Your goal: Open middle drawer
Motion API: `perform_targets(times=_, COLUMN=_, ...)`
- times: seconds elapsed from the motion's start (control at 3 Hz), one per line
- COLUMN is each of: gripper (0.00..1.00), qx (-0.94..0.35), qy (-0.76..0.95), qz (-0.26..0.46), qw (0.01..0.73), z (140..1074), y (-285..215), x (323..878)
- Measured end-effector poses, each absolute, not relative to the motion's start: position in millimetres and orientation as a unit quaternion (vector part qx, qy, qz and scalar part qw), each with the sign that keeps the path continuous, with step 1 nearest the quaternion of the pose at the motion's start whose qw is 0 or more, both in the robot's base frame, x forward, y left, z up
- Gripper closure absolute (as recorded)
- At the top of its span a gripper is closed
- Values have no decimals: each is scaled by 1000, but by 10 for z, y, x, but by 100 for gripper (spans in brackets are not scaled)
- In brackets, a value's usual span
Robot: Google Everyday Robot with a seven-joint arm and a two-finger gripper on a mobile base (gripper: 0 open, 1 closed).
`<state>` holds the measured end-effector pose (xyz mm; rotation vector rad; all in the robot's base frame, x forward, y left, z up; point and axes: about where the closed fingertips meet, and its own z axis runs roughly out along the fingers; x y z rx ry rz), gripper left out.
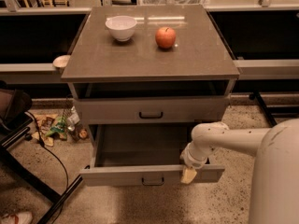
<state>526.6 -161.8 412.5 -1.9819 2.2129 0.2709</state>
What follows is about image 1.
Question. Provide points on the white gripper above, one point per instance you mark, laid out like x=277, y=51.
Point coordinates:
x=193, y=160

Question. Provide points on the grey drawer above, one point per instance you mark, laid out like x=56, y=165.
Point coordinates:
x=137, y=154
x=150, y=110

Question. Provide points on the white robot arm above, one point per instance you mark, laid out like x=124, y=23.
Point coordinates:
x=274, y=195

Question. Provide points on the grey top drawer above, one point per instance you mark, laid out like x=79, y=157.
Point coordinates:
x=150, y=110

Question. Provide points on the grey drawer cabinet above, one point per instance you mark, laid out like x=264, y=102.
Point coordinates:
x=198, y=65

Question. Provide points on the black stand leg right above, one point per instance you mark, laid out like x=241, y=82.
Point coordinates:
x=274, y=112

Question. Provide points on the clear plastic bottle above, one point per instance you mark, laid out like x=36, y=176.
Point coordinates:
x=72, y=122

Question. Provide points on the red apple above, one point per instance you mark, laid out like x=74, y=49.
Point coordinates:
x=165, y=37

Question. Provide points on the green snack bag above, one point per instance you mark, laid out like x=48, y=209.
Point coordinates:
x=58, y=127

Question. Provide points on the snack packets pile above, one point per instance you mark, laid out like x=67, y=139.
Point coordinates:
x=43, y=125

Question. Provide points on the white ceramic bowl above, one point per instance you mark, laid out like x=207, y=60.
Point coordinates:
x=121, y=28

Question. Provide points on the small round tan dish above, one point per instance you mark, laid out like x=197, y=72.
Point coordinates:
x=61, y=61

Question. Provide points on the white sneaker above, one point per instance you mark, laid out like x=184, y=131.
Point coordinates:
x=25, y=217

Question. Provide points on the black office chair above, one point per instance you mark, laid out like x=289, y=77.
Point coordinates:
x=15, y=121

